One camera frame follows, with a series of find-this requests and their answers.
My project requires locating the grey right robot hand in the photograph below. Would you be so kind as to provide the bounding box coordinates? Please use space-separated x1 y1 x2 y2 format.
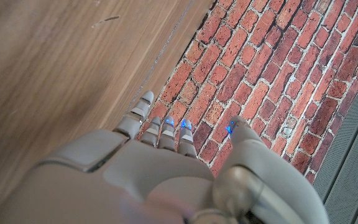
0 90 331 224

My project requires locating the red brick printed backdrop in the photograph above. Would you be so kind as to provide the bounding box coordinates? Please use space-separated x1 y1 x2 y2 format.
135 0 358 184

